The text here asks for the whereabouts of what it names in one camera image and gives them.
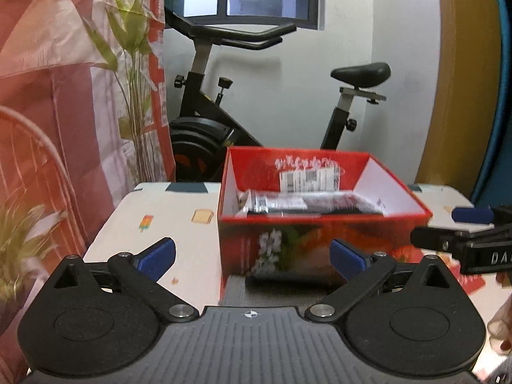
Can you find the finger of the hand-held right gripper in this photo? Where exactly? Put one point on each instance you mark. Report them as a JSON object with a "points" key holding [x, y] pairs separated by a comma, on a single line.
{"points": [[436, 238], [472, 215]]}

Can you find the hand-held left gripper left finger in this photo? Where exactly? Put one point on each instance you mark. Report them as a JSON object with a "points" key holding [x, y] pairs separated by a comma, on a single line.
{"points": [[158, 258]]}

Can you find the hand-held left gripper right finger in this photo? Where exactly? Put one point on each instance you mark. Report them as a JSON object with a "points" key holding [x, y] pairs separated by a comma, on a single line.
{"points": [[348, 260]]}

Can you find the blue panel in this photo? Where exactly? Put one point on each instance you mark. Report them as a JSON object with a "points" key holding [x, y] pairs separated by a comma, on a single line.
{"points": [[502, 128]]}

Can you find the black fabric band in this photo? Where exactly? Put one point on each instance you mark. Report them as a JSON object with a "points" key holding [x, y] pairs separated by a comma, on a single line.
{"points": [[288, 281]]}

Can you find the black face mask packet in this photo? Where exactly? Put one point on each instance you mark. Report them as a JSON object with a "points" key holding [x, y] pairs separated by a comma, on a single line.
{"points": [[320, 204]]}

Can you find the black exercise bike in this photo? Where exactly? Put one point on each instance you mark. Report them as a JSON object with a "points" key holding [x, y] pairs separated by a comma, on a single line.
{"points": [[200, 140]]}

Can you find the large clear plastic bag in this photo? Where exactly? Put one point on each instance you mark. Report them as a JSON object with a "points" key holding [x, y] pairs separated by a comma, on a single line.
{"points": [[244, 202]]}

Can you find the person's right hand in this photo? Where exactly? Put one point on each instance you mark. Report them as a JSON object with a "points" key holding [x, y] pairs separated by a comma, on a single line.
{"points": [[504, 328]]}

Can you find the red strawberry print box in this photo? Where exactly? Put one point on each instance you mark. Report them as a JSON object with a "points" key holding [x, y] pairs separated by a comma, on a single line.
{"points": [[236, 248]]}

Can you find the printed backdrop cloth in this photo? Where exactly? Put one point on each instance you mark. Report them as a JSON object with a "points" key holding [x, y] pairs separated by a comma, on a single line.
{"points": [[40, 88]]}

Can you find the wooden door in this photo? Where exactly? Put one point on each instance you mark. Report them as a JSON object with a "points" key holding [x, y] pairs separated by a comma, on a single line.
{"points": [[460, 88]]}

